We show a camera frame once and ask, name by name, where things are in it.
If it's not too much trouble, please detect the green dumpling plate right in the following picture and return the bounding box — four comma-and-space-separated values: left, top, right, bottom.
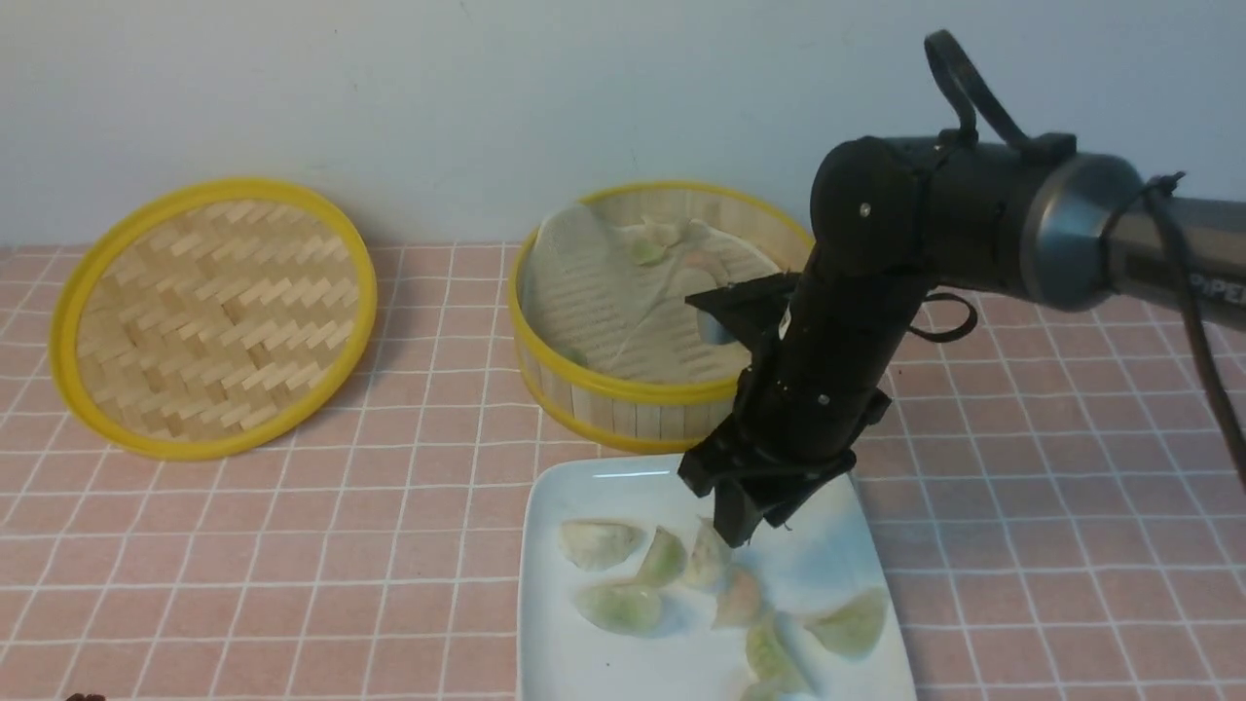
801, 586, 891, 660

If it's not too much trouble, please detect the pale green dumpling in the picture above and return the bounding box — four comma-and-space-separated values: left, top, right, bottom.
679, 515, 733, 593

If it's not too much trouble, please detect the green dumpling plate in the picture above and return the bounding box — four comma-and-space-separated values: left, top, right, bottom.
635, 525, 688, 586
572, 581, 664, 636
801, 586, 891, 660
740, 611, 812, 700

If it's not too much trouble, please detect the white-green dumpling plate top-left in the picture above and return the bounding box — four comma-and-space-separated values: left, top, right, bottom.
558, 519, 645, 572

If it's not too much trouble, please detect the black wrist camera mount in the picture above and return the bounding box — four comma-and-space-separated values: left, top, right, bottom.
684, 271, 800, 354

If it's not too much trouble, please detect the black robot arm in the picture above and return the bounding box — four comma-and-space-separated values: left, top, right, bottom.
679, 134, 1245, 547

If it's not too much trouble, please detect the white steamer liner cloth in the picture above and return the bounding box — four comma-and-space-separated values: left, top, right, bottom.
518, 204, 779, 385

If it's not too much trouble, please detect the pinkish dumpling in steamer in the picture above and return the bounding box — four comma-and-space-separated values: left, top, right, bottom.
682, 252, 729, 280

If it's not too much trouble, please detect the bamboo steamer basket yellow rim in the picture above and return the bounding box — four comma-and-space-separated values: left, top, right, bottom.
506, 181, 812, 453

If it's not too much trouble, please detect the pale dumpling steamer back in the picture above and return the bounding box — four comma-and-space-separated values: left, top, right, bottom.
640, 217, 711, 249

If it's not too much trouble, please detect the green dumpling plate bottom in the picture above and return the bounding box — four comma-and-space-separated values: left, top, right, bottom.
740, 611, 812, 700

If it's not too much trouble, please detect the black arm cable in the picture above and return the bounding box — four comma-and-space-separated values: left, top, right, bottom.
923, 29, 1246, 488

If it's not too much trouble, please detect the green dumpling plate upper middle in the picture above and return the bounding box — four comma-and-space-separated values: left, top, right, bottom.
635, 525, 688, 586

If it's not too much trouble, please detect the bamboo steamer lid yellow rim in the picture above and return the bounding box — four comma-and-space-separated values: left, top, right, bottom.
49, 178, 379, 461

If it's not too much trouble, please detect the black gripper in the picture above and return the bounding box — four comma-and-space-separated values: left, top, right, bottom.
678, 425, 858, 549

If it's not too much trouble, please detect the green dumpling plate lower left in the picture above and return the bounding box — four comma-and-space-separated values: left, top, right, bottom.
572, 581, 664, 636

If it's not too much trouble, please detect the white square plate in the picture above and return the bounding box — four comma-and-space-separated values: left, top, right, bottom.
517, 456, 917, 700

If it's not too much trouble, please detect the pink dumpling on plate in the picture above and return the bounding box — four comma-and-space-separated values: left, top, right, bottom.
711, 565, 766, 630

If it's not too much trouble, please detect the green dumpling in steamer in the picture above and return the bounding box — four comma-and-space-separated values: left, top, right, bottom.
628, 237, 667, 268

